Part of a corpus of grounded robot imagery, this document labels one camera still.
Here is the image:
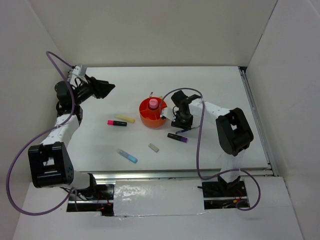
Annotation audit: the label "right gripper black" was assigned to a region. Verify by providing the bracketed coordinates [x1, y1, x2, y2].
[171, 110, 194, 131]

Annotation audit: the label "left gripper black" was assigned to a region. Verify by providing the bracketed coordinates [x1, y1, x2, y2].
[72, 74, 115, 106]

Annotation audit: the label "blue pen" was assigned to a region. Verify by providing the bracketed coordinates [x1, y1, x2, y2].
[175, 126, 199, 135]

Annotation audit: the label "yellow highlighter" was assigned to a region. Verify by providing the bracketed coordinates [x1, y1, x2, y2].
[115, 114, 136, 124]

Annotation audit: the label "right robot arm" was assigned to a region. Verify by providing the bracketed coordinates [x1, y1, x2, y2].
[171, 89, 254, 196]

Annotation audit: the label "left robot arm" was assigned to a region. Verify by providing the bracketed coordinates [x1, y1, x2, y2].
[28, 76, 115, 200]

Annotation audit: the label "purple black highlighter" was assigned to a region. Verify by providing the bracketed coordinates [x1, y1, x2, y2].
[167, 133, 188, 143]

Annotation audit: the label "orange round organizer container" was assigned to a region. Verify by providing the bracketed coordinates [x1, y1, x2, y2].
[139, 97, 167, 129]

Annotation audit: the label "pink black highlighter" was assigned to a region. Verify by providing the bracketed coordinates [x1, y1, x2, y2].
[107, 120, 128, 127]

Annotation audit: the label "beige eraser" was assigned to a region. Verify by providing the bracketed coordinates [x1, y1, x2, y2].
[148, 143, 159, 153]

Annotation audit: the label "blue clear highlighter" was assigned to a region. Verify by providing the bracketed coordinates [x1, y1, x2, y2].
[116, 148, 138, 164]

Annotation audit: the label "white cover panel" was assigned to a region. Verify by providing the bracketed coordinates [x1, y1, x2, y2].
[113, 179, 205, 217]

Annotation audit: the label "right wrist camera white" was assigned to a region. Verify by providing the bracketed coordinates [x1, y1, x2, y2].
[160, 107, 176, 122]

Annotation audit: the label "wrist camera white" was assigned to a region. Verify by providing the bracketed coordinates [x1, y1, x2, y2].
[71, 65, 87, 83]
[160, 107, 176, 122]

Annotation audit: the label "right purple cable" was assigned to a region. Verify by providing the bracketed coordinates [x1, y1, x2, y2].
[159, 87, 262, 211]

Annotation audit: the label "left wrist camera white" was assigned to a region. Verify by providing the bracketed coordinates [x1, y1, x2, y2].
[71, 65, 87, 83]

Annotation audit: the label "aluminium front rail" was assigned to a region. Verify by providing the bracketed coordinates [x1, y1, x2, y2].
[75, 167, 274, 181]

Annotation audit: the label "aluminium rail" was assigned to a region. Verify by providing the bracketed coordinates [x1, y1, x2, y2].
[75, 167, 274, 181]
[238, 66, 280, 177]

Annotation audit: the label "aluminium right rail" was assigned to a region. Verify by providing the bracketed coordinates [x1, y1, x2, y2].
[238, 66, 280, 177]

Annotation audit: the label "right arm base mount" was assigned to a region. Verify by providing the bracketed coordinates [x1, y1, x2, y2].
[197, 180, 250, 210]

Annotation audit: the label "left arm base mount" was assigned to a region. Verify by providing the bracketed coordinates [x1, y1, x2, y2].
[66, 176, 115, 217]

